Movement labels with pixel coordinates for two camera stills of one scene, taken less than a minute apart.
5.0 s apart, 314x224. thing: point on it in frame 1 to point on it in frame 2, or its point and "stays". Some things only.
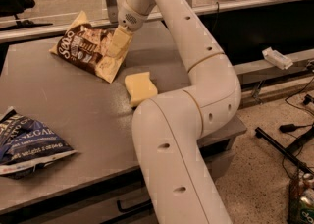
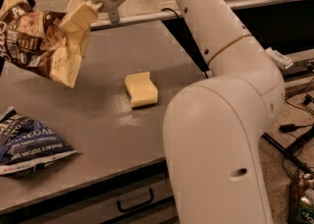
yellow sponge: x=139 y=86 stays
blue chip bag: x=26 y=143 stays
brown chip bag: x=85 y=45 to x=33 y=39
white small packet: x=277 y=59 stays
